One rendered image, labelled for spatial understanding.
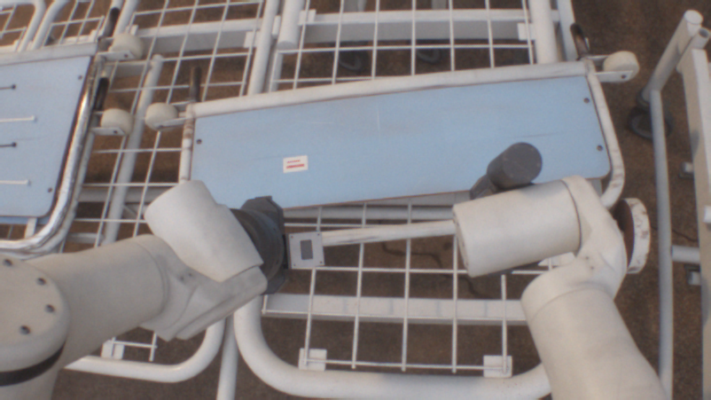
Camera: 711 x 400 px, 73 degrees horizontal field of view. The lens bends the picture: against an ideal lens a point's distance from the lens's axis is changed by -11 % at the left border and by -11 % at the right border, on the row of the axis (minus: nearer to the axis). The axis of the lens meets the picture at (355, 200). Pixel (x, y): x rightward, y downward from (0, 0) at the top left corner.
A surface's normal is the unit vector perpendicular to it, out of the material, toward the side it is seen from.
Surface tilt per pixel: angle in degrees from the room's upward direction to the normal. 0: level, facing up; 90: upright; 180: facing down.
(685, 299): 0
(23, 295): 58
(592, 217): 25
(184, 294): 50
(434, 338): 0
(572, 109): 1
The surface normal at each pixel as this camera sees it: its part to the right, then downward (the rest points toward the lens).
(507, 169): -0.11, -0.04
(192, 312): 0.34, 0.47
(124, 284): 0.87, -0.34
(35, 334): 0.45, -0.85
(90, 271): 0.68, -0.72
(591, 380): -0.60, -0.58
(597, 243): -0.24, -0.73
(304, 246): 0.40, -0.09
